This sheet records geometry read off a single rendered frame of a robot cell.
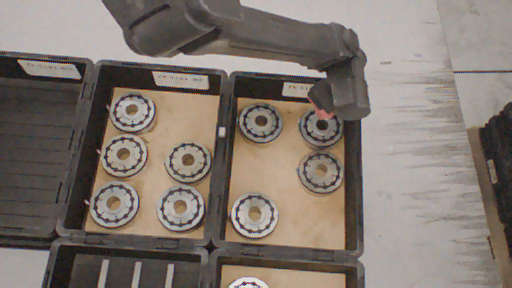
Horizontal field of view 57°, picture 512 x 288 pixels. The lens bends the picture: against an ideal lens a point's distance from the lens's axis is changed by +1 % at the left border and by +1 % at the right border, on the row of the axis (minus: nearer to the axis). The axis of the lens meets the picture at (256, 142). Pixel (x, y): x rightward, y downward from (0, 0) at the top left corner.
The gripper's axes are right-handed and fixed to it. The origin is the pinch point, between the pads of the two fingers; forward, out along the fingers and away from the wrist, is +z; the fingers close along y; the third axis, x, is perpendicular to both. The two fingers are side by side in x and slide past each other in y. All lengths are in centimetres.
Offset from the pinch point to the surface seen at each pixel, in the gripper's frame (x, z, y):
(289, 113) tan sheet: 8.0, 11.9, -4.0
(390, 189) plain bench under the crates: -19.2, 25.2, 10.2
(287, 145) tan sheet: 1.4, 11.9, -9.2
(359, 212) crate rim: -21.2, 2.7, -8.3
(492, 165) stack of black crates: -29, 77, 72
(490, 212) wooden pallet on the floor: -43, 82, 61
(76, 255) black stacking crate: 5, 12, -61
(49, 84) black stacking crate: 46, 11, -49
